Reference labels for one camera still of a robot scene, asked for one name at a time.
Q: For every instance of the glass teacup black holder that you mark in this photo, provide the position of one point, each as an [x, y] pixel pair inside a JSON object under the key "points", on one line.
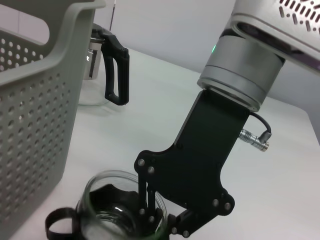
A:
{"points": [[112, 197]]}

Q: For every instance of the right wrist camera silver housing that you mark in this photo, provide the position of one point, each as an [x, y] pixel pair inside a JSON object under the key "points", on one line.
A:
{"points": [[275, 15]]}

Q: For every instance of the grey perforated plastic storage bin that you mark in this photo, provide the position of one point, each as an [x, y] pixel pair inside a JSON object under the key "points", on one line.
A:
{"points": [[37, 125]]}

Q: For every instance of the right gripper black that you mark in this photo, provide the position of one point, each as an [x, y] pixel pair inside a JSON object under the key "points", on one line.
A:
{"points": [[200, 162]]}

